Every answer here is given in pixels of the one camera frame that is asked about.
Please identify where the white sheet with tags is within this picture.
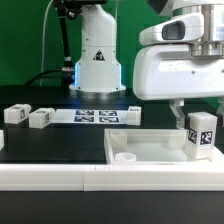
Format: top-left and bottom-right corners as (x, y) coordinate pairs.
(53, 109), (127, 125)

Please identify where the black cable bundle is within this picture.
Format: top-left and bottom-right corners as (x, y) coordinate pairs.
(23, 68), (75, 87)

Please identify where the white block left edge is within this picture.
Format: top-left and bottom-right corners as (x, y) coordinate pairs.
(0, 130), (4, 151)

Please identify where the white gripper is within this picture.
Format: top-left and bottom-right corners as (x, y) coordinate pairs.
(133, 44), (224, 129)

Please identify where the white square table top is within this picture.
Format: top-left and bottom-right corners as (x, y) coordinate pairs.
(104, 129), (224, 165)

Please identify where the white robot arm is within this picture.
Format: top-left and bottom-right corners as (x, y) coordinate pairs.
(70, 0), (224, 128)

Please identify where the white obstacle fence wall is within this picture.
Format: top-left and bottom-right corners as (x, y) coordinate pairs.
(0, 146), (224, 192)

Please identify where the white cable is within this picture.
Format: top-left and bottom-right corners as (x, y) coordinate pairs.
(39, 0), (55, 87)

